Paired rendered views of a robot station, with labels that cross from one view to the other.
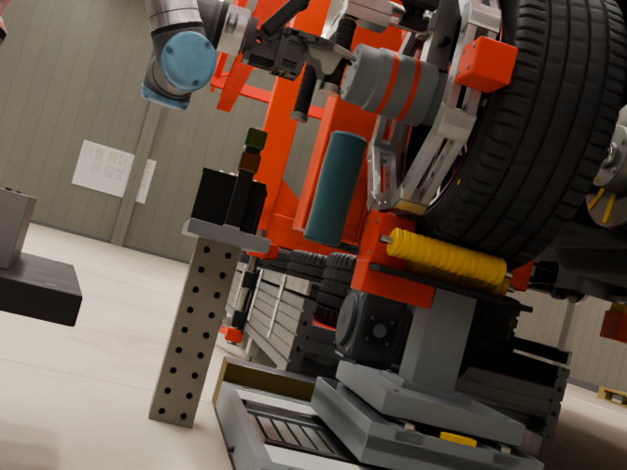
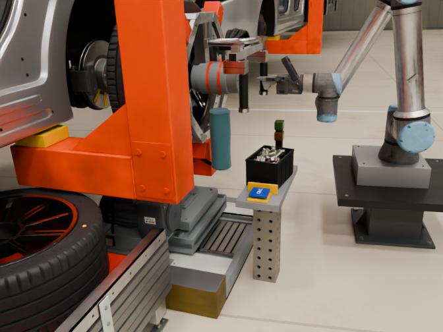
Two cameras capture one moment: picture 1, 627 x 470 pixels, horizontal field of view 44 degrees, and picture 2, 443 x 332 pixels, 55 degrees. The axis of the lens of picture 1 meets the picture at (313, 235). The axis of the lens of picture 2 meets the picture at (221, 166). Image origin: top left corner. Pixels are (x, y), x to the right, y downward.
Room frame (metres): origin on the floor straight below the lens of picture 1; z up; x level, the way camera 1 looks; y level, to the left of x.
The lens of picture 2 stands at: (3.32, 0.85, 1.17)
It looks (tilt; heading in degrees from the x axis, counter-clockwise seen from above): 21 degrees down; 210
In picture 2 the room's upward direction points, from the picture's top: 2 degrees counter-clockwise
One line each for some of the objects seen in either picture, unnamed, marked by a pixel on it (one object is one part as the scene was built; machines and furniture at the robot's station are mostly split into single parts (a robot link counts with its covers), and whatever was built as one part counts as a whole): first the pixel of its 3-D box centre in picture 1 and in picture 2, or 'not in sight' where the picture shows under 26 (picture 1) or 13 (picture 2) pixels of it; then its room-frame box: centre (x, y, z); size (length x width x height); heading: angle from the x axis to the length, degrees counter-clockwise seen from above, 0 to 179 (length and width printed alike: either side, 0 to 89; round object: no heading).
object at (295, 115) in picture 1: (306, 89); (243, 92); (1.83, 0.11, 0.83); 0.04 x 0.04 x 0.16
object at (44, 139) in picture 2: not in sight; (41, 135); (2.29, -0.53, 0.71); 0.14 x 0.14 x 0.05; 11
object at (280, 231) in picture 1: (317, 224); not in sight; (4.16, -0.01, 0.69); 0.52 x 0.17 x 0.35; 101
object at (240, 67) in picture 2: not in sight; (235, 66); (1.83, 0.08, 0.93); 0.09 x 0.05 x 0.05; 101
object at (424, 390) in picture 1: (434, 347); (176, 183); (1.74, -0.32, 0.32); 0.40 x 0.30 x 0.28; 11
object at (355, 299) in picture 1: (412, 362); (133, 222); (2.05, -0.34, 0.26); 0.42 x 0.18 x 0.35; 101
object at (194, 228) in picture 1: (221, 236); (269, 184); (1.79, 0.20, 0.44); 0.43 x 0.17 x 0.03; 11
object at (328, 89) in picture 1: (339, 55); (264, 77); (1.49, 0.04, 0.83); 0.04 x 0.04 x 0.16
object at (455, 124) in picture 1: (424, 95); (202, 77); (1.70, -0.16, 0.85); 0.54 x 0.07 x 0.54; 11
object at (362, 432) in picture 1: (412, 431); (178, 217); (1.74, -0.32, 0.13); 0.50 x 0.36 x 0.10; 11
